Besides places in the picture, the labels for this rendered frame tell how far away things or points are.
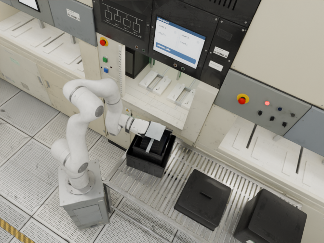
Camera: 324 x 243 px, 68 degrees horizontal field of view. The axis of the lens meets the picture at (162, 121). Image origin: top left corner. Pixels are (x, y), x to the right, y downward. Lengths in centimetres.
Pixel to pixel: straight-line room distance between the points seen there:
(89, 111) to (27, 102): 221
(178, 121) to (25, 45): 157
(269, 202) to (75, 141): 117
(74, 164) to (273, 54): 112
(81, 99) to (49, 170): 166
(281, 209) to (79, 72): 184
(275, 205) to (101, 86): 121
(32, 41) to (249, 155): 216
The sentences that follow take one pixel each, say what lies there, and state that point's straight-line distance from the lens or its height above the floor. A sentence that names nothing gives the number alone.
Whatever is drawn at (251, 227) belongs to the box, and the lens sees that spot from 156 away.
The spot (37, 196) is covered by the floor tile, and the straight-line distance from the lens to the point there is 265.
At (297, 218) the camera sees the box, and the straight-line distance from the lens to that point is 172.
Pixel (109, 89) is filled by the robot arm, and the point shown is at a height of 148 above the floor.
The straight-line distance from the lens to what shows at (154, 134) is 151.
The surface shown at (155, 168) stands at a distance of 165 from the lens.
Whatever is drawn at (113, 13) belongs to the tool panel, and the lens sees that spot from 155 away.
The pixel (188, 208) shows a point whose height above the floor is 86.
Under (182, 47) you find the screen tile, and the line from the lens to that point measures 139.
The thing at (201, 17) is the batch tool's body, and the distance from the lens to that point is 127.
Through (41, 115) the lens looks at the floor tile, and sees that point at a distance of 312.
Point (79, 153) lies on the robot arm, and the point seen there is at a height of 122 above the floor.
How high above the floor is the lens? 239
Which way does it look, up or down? 54 degrees down
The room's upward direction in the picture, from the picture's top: 12 degrees clockwise
